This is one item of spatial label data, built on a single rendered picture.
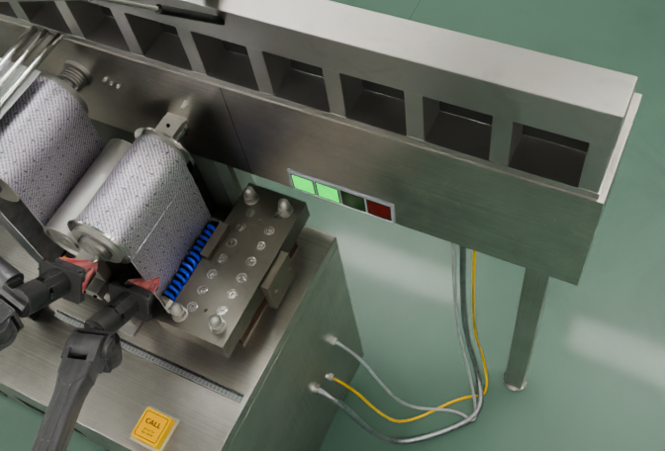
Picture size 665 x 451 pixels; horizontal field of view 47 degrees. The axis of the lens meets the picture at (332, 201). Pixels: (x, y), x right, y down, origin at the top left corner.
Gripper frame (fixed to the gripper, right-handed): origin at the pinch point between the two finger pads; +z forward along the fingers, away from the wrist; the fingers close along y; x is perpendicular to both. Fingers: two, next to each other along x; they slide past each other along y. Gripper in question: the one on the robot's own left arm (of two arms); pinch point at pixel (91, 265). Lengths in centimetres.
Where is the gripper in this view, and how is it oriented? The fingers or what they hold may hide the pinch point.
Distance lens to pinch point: 163.2
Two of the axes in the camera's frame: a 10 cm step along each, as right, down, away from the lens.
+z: 4.0, -2.8, 8.7
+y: 9.0, 2.7, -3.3
